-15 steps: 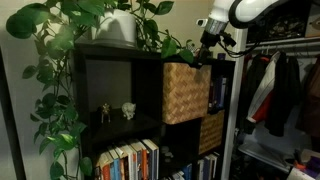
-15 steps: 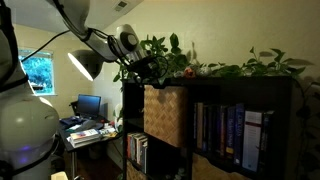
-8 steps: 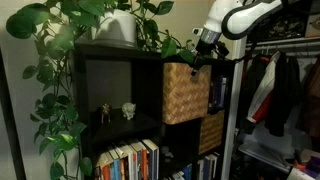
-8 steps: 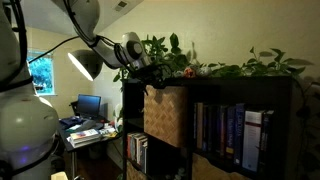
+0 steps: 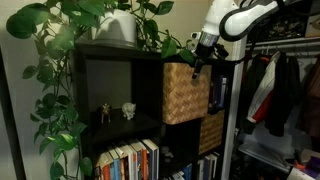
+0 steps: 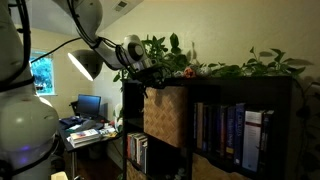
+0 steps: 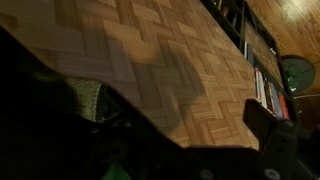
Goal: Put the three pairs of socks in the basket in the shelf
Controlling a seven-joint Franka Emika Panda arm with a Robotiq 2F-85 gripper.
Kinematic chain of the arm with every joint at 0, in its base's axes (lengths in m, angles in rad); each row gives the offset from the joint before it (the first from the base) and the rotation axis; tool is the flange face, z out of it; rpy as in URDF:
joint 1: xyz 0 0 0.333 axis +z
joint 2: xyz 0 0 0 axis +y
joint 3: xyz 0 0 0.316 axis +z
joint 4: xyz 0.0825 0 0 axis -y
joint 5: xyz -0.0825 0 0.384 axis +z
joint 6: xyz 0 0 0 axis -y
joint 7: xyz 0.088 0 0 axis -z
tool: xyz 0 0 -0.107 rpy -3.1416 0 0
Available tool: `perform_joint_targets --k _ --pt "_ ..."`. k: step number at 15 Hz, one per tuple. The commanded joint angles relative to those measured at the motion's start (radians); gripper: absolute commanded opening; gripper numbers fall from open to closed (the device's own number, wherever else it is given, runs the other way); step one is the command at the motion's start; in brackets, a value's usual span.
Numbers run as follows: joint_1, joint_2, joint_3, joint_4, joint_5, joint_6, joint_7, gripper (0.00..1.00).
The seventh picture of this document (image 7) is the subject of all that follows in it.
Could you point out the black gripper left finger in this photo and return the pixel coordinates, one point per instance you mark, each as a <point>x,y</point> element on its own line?
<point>113,140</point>

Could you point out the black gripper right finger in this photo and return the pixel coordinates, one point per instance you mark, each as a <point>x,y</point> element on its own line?
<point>276,140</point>

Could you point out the dark cube shelf unit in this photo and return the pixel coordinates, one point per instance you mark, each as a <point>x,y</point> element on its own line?
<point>235,40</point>

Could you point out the orange book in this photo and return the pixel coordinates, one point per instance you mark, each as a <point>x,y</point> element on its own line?
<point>284,106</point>

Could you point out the blue book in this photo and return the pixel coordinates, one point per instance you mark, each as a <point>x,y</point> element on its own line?
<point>273,100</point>

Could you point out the white book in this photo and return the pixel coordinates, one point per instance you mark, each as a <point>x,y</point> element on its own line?
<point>259,85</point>

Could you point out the grey-blue book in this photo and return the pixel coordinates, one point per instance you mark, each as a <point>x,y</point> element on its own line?
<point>251,55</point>

